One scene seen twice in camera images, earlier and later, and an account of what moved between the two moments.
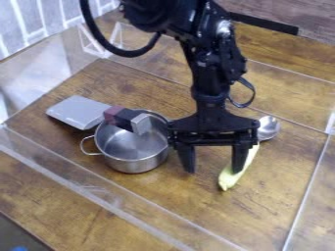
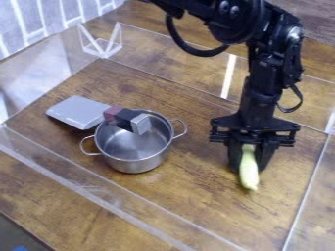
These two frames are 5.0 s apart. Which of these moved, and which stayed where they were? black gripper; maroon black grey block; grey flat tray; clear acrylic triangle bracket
Moved: black gripper
Stayed: maroon black grey block; grey flat tray; clear acrylic triangle bracket
